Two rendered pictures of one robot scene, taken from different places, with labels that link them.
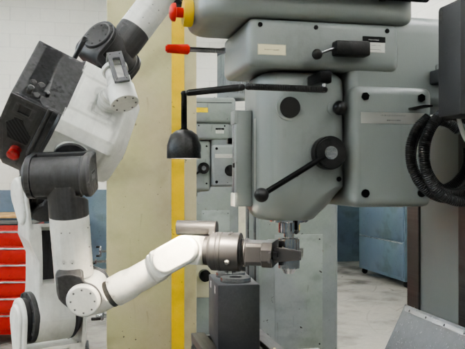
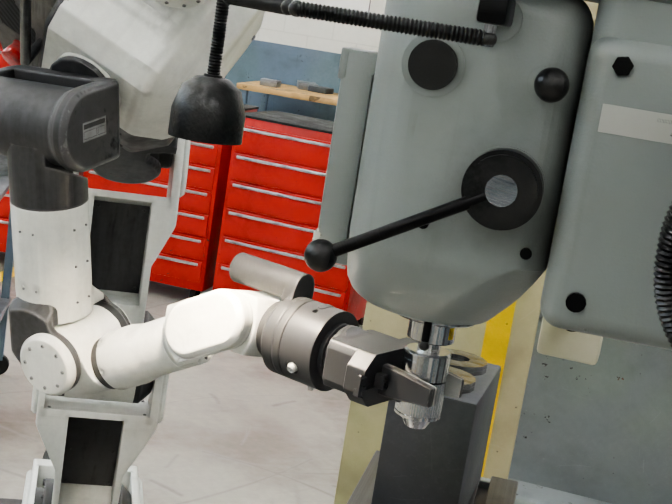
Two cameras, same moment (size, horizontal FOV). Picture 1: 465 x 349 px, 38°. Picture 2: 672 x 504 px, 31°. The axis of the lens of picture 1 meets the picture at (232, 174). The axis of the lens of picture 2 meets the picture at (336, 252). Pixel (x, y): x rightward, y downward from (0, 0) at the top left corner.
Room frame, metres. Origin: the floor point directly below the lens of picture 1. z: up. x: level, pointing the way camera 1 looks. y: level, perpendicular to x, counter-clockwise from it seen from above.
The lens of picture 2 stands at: (0.39, -0.50, 1.59)
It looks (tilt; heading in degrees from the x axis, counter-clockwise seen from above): 11 degrees down; 23
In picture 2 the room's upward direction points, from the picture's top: 9 degrees clockwise
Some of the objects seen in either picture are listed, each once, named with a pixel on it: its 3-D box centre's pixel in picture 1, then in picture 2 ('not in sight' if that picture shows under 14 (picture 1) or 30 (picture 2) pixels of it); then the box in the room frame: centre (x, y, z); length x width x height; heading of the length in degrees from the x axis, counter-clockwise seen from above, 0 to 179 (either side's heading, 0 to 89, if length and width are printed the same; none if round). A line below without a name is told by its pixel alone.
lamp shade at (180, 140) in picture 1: (183, 143); (209, 106); (1.42, 0.10, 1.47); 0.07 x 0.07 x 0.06
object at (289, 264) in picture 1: (288, 255); (421, 386); (1.51, -0.13, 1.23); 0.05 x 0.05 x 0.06
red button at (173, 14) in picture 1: (176, 12); not in sight; (1.46, 0.12, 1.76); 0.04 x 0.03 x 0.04; 13
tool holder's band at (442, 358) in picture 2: (288, 239); (427, 354); (1.51, -0.13, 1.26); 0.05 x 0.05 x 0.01
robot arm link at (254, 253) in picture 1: (248, 253); (349, 359); (1.53, -0.04, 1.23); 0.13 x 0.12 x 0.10; 169
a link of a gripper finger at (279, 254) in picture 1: (286, 255); (404, 388); (1.48, -0.12, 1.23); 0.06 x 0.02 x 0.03; 79
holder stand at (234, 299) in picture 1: (232, 307); (438, 431); (2.01, 0.00, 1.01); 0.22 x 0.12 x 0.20; 9
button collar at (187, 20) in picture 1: (187, 12); not in sight; (1.46, 0.10, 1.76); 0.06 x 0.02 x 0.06; 13
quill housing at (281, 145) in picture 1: (290, 147); (467, 152); (1.51, -0.13, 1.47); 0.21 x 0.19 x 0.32; 13
